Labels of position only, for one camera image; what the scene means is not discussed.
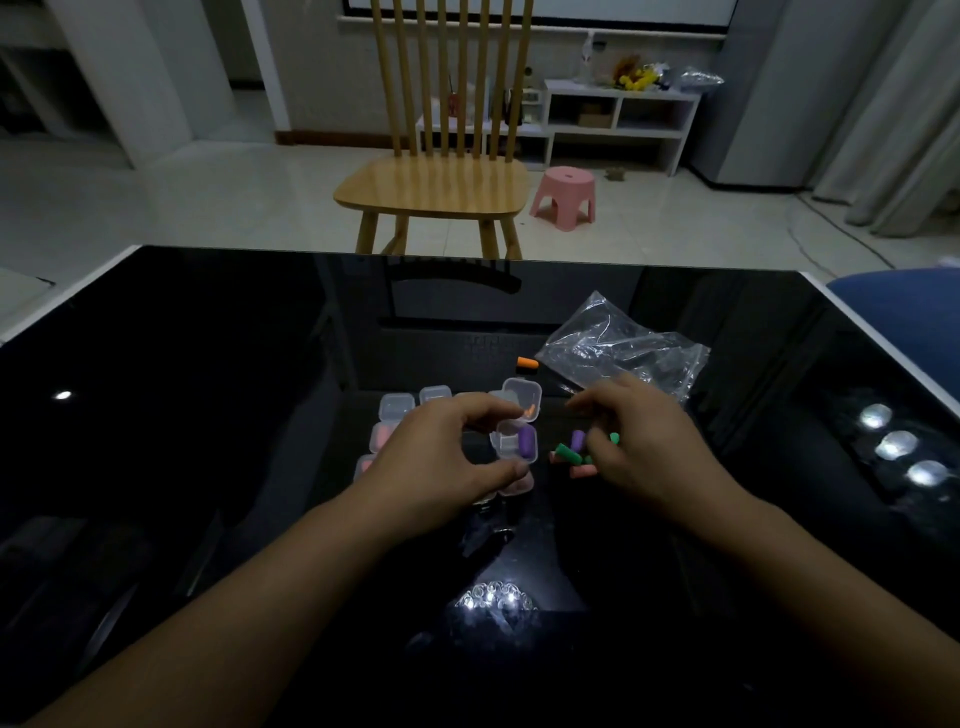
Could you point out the person's left hand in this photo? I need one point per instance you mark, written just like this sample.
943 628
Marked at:
427 469

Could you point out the person's right hand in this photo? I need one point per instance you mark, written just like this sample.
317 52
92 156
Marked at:
649 450

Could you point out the person's right fingers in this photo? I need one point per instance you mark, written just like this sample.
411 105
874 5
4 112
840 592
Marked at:
600 420

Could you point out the person's left thumb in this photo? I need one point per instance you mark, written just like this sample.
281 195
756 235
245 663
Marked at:
501 472

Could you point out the small clear plastic case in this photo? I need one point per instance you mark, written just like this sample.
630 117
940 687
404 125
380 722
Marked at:
513 439
522 399
363 466
381 436
435 393
396 406

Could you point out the person's right forearm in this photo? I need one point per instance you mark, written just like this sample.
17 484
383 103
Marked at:
832 607

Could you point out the person's left forearm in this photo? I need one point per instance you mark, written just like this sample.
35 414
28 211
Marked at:
225 622

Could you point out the purple foam earplug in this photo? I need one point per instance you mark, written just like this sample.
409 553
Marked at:
577 441
527 443

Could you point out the pink foam earplug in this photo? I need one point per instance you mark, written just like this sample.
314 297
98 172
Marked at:
582 472

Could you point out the pink plastic stool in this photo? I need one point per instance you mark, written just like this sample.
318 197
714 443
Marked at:
565 195

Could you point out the wooden spindle-back chair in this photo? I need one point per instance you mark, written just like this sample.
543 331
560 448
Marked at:
442 180

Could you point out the white low shelf unit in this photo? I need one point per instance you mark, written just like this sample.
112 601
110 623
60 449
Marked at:
600 120

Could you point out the cardboard box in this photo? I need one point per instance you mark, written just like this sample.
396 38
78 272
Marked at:
595 116

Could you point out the yellow plush toy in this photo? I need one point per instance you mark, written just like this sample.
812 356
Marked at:
637 75

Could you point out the crumpled clear plastic bag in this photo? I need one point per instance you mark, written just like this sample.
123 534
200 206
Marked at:
699 78

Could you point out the white figurine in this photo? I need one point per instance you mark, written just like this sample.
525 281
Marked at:
586 58

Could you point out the grey curtain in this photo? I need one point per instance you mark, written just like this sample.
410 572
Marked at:
892 120

